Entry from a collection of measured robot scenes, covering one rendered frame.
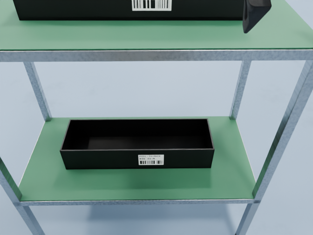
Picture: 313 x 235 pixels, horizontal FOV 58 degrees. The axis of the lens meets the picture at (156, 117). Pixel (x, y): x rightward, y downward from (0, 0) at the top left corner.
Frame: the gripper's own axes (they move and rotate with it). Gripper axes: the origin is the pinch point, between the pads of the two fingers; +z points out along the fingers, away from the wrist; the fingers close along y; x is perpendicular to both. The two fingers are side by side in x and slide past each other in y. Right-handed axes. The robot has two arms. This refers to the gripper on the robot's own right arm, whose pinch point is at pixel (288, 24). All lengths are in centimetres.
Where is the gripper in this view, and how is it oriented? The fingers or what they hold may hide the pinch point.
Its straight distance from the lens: 37.8
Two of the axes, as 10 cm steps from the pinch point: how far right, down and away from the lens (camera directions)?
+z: -0.2, 3.7, 9.3
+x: 0.1, 9.3, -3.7
